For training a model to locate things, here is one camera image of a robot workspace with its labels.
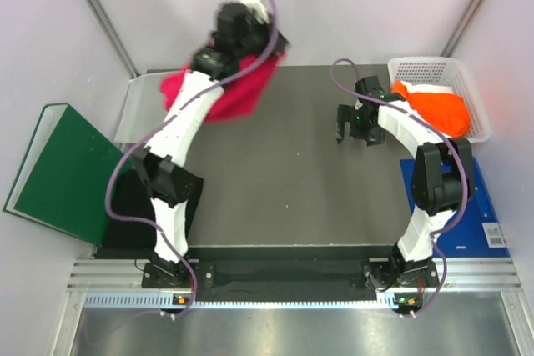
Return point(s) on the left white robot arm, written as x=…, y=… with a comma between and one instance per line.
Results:
x=224, y=79

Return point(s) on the orange t-shirt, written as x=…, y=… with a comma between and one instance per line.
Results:
x=438, y=105

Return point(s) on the blue folder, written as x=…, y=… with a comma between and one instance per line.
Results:
x=478, y=234

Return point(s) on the right aluminium frame post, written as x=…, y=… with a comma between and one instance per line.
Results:
x=459, y=31

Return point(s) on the left aluminium frame post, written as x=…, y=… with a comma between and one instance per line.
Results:
x=110, y=32

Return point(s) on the pink red t-shirt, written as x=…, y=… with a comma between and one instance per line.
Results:
x=238, y=100

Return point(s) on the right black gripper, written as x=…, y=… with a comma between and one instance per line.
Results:
x=348, y=113

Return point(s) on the aluminium frame post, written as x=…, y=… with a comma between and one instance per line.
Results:
x=110, y=32
x=459, y=31

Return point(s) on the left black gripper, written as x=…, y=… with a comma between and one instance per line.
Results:
x=267, y=30

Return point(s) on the green ring binder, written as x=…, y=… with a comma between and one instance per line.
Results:
x=62, y=180

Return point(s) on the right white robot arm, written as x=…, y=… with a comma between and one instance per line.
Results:
x=443, y=176

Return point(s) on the perforated cable duct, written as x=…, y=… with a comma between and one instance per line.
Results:
x=175, y=301

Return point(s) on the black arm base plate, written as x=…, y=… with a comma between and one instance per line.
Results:
x=297, y=280

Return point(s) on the white plastic basket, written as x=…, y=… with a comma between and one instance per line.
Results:
x=451, y=73

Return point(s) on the black folded t-shirt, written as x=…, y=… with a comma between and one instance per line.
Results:
x=131, y=199

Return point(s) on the translucent plastic tray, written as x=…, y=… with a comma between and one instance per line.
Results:
x=143, y=110

